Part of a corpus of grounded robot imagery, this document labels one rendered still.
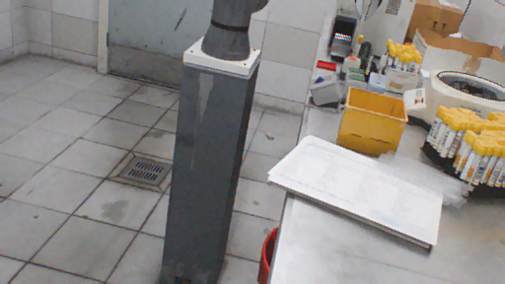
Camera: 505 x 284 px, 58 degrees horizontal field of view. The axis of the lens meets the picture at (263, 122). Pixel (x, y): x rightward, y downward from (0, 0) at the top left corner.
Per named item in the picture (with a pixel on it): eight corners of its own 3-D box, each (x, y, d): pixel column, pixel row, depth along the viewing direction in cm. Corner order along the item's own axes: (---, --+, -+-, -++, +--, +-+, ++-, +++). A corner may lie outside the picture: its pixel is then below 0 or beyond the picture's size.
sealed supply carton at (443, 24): (399, 27, 238) (409, -9, 230) (445, 38, 234) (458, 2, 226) (398, 40, 210) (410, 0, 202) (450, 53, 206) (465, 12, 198)
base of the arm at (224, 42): (191, 50, 135) (195, 18, 131) (214, 40, 148) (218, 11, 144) (238, 65, 131) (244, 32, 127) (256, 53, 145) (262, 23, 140)
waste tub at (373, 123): (338, 122, 114) (348, 86, 110) (392, 136, 112) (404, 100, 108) (333, 146, 102) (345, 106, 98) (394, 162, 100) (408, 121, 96)
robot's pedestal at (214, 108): (159, 285, 170) (182, 63, 133) (177, 249, 188) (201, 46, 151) (210, 299, 169) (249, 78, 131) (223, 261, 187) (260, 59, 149)
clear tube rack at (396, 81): (377, 70, 161) (383, 50, 158) (404, 76, 161) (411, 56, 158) (381, 89, 143) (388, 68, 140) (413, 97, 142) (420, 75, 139)
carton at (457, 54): (402, 66, 172) (415, 27, 165) (479, 83, 170) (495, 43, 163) (411, 88, 150) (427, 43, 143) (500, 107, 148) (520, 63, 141)
